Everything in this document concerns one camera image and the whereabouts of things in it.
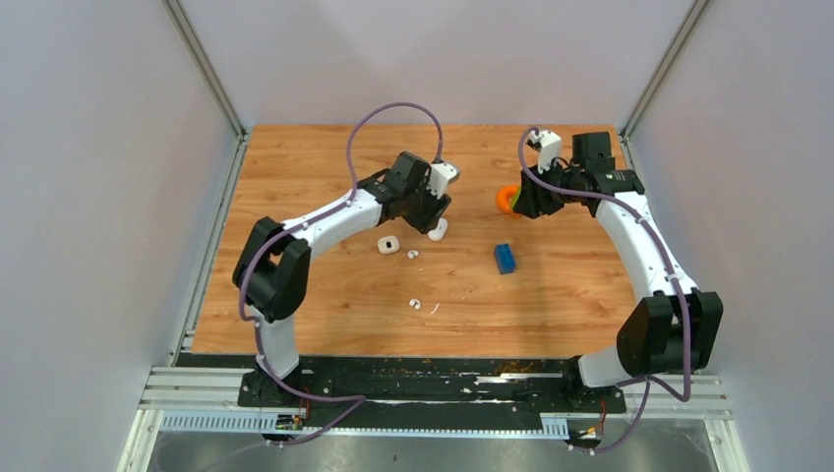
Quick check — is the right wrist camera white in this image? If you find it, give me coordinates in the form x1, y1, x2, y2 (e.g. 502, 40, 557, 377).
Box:
526, 129, 562, 174

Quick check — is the aluminium corner post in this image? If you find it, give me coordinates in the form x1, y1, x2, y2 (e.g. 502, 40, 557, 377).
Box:
161, 0, 248, 141
620, 0, 712, 142

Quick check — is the blue building block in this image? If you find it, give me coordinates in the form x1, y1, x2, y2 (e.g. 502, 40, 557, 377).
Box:
493, 244, 516, 275

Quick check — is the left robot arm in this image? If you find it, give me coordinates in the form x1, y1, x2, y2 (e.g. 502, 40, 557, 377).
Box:
232, 151, 459, 408

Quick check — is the left aluminium corner post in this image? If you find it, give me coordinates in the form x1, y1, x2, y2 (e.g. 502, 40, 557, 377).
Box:
161, 0, 248, 141

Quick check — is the white earbud charging case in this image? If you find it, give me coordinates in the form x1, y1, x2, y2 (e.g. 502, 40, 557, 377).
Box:
377, 235, 401, 256

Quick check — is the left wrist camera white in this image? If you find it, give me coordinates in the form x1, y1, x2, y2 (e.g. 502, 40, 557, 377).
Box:
427, 161, 460, 200

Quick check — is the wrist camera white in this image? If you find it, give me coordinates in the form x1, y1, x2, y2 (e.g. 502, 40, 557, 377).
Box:
526, 129, 562, 174
427, 161, 460, 200

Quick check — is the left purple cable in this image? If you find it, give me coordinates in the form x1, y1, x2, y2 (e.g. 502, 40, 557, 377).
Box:
237, 101, 446, 447

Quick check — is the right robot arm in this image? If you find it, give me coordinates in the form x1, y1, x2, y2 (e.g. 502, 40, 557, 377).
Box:
510, 127, 724, 411

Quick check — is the right aluminium corner post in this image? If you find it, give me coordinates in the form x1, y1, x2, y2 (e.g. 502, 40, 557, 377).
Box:
620, 0, 712, 142

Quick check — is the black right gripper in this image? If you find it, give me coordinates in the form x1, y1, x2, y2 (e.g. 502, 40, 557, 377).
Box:
512, 158, 581, 219

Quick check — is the orange ring toy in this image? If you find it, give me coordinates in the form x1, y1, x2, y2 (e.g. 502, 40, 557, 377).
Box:
495, 185, 520, 218

